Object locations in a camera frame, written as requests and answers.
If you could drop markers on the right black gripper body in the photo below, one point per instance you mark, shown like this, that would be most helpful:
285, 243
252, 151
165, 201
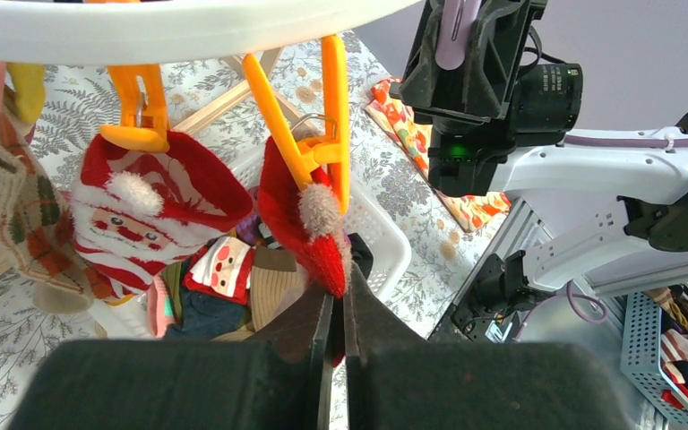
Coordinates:
481, 88

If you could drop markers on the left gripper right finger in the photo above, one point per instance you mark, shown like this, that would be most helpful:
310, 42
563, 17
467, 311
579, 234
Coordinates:
398, 380

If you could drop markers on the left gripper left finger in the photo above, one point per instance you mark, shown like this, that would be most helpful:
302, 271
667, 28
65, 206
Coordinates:
277, 379

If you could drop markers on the orange clothespin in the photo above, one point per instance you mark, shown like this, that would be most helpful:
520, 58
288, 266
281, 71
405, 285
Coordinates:
142, 98
313, 141

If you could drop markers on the red striped santa sock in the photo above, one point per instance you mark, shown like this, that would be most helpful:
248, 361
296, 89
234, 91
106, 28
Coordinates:
135, 212

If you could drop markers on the white round clip hanger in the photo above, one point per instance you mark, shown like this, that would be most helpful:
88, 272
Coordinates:
170, 31

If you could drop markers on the lilac clothespin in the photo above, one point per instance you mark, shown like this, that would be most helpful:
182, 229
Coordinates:
452, 43

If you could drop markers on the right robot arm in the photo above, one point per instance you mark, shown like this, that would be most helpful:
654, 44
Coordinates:
584, 126

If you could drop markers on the navy sock in basket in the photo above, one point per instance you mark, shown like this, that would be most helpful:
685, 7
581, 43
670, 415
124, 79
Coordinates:
205, 317

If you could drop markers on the brown sock in basket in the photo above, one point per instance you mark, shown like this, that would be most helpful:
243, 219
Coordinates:
275, 285

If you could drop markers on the santa sock in basket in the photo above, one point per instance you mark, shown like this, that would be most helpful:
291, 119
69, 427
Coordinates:
223, 270

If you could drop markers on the floral folded cloth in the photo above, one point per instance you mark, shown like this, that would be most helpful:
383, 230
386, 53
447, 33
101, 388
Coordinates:
397, 121

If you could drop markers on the white plastic basket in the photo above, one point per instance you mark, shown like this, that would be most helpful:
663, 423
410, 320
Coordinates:
366, 217

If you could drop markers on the floral table mat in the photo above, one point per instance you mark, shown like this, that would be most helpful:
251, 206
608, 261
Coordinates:
36, 318

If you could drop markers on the wooden drying rack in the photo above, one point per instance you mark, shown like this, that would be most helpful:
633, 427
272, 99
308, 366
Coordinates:
147, 140

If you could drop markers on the plaid beige sock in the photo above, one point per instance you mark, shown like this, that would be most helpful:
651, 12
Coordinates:
36, 225

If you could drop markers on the yellow hanging sock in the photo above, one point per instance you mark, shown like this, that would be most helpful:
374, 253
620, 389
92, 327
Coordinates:
28, 90

